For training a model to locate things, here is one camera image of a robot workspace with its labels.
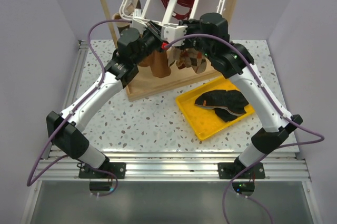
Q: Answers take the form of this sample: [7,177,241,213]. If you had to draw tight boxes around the left aluminium side rail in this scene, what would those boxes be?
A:
[47,40,89,156]

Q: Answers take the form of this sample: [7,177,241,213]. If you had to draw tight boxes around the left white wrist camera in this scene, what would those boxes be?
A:
[130,8,150,34]

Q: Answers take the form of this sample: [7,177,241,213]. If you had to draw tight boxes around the purple cable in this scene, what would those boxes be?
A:
[165,33,325,224]
[26,19,135,197]

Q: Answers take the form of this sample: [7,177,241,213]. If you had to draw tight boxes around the black striped underwear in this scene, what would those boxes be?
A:
[194,90,249,122]

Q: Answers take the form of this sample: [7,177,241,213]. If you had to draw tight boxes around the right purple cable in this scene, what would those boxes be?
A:
[165,33,325,224]

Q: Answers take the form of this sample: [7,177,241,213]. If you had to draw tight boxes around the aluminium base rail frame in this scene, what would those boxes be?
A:
[33,147,313,182]

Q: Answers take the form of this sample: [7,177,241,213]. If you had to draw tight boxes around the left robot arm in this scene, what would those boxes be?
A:
[47,21,163,178]

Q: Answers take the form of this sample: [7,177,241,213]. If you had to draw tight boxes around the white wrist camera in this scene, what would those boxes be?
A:
[160,23,187,51]
[130,8,150,34]

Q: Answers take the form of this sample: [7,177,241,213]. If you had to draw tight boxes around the tan brown underwear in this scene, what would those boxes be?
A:
[138,51,171,78]

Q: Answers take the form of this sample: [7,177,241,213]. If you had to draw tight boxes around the argyle patterned underwear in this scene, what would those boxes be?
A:
[168,48,207,74]

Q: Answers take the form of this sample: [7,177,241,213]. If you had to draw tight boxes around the yellow plastic tray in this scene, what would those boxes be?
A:
[175,76,255,140]

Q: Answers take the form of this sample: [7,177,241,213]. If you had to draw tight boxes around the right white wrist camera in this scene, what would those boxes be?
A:
[160,23,187,51]

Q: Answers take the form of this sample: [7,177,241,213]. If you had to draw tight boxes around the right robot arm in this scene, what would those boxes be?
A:
[179,13,303,178]

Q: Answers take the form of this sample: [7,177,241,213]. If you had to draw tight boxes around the wooden hanger rack stand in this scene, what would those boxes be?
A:
[92,0,247,102]

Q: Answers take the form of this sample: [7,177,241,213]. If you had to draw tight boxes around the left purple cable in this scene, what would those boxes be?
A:
[26,19,135,197]

